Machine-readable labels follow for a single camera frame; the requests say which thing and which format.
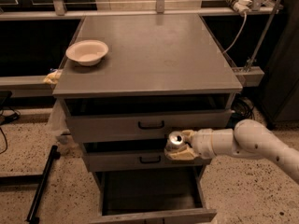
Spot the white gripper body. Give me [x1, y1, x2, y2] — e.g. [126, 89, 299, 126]
[191, 129, 215, 160]

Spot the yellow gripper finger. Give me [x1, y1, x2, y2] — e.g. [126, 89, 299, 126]
[164, 146, 198, 161]
[182, 130, 196, 142]

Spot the silver 7up can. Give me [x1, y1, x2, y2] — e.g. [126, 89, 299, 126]
[165, 131, 186, 152]

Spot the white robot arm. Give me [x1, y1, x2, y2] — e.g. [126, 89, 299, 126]
[164, 119, 299, 183]

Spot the bottom grey drawer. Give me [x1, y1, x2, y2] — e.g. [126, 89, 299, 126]
[90, 166, 217, 224]

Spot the grey drawer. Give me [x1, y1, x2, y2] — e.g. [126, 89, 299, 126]
[82, 139, 211, 172]
[90, 166, 217, 224]
[65, 94, 232, 143]

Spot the grey drawer cabinet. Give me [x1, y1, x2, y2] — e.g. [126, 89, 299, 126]
[52, 13, 244, 224]

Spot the top grey drawer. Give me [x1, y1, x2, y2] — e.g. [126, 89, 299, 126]
[65, 94, 232, 143]

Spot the middle grey drawer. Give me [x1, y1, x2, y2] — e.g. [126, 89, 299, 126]
[82, 139, 211, 172]

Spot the dark cabinet right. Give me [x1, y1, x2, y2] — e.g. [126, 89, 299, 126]
[255, 0, 299, 130]

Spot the white paper bowl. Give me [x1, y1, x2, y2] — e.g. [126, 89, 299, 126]
[65, 40, 108, 66]

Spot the clear plastic bag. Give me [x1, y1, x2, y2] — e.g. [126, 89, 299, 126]
[46, 101, 68, 136]

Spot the white power strip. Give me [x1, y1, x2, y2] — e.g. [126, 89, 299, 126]
[225, 0, 251, 15]

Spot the black metal floor stand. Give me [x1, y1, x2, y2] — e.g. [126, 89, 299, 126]
[0, 146, 61, 224]

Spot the yellow sponge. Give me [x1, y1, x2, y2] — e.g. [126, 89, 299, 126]
[43, 69, 62, 85]

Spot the black cable bundle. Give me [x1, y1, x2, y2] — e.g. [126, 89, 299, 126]
[230, 96, 256, 123]

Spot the white power cable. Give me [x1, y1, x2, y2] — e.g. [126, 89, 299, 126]
[221, 12, 249, 55]

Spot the grey metal rail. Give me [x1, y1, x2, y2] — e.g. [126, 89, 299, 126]
[0, 66, 264, 98]

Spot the black cable left floor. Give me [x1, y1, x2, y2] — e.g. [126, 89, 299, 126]
[0, 91, 21, 156]

